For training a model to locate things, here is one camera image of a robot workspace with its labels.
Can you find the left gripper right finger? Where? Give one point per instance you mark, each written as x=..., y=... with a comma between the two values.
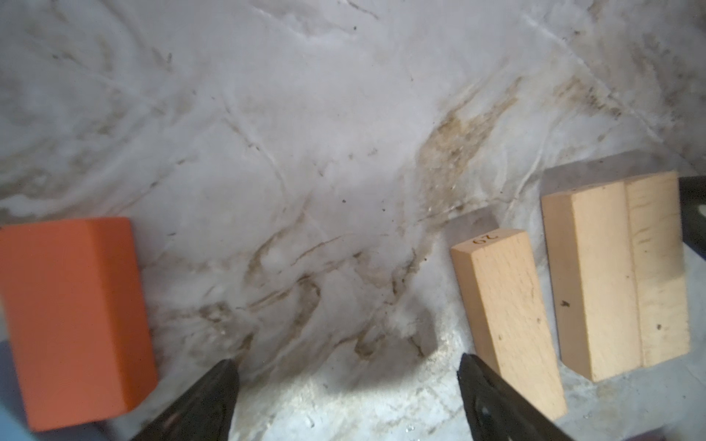
x=496, y=411

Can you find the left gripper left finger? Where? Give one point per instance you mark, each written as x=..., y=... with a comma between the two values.
x=203, y=412

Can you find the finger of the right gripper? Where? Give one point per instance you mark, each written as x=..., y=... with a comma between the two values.
x=692, y=198

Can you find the natural wood block diagonal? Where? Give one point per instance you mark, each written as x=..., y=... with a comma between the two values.
x=659, y=266

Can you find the orange-red block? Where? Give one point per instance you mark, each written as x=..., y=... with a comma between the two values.
x=77, y=320

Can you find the light blue block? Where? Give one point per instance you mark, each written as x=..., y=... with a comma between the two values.
x=10, y=428

